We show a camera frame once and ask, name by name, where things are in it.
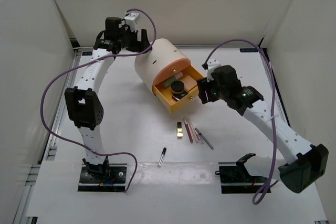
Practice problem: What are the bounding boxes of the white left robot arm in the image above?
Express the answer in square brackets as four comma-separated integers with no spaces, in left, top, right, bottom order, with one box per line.
[65,13,150,182]

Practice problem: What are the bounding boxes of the grey patterned eyeliner pencil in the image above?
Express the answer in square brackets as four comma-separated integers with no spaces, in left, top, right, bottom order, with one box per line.
[195,128,214,150]

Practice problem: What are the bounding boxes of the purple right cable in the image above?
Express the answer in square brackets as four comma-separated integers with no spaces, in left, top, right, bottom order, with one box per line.
[202,39,279,206]

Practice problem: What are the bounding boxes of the dark logo sticker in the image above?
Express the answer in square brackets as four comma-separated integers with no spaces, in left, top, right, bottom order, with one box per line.
[239,48,259,53]
[81,51,92,56]

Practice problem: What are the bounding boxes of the clear mascara black cap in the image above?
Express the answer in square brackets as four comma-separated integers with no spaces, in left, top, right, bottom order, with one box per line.
[157,147,167,167]

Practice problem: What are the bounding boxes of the mint green tube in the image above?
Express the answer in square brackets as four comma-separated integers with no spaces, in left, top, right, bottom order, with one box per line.
[163,72,183,88]

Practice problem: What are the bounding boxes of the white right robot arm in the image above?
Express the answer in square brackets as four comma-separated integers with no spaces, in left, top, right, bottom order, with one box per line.
[197,61,329,194]

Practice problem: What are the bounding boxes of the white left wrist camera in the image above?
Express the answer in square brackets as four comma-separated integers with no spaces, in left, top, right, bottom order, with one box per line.
[124,12,140,32]

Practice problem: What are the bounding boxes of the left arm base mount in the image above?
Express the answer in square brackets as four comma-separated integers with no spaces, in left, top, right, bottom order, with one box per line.
[78,157,127,193]

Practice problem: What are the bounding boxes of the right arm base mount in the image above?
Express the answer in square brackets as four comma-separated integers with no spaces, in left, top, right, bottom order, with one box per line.
[215,153,267,194]

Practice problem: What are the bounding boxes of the yellow drawer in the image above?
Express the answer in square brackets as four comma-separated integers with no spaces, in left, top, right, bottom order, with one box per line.
[153,66,203,113]

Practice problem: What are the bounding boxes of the cream cylindrical organizer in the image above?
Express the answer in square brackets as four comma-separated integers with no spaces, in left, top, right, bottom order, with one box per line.
[134,38,187,92]

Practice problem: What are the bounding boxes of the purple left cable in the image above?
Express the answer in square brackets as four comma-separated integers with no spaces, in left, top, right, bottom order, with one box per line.
[40,8,157,193]

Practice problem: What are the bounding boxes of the dark logo sticker left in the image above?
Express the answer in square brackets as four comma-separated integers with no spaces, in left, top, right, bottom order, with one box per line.
[81,51,92,56]

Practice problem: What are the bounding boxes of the round black compact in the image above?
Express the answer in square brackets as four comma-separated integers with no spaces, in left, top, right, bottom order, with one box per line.
[171,80,185,93]

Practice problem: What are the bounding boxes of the dark logo sticker right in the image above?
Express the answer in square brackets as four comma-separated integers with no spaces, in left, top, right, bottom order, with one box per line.
[239,48,259,53]

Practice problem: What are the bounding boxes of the orange plastic drawer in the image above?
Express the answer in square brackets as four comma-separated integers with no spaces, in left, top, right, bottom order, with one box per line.
[152,58,191,86]

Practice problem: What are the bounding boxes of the gold black lipstick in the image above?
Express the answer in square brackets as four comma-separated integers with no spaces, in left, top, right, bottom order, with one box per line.
[176,122,183,139]

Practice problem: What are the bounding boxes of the pale pink lip pencil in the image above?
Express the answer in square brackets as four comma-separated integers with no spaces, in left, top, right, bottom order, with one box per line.
[187,119,199,143]

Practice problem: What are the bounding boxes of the purple cable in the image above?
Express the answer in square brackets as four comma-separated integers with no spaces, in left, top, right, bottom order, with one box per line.
[40,8,157,193]
[202,39,279,206]

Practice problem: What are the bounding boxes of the black square compact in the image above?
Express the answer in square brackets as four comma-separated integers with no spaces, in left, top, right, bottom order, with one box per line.
[172,90,189,101]

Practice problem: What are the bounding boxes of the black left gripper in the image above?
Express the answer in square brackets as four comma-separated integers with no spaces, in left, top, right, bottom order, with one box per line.
[118,25,152,55]

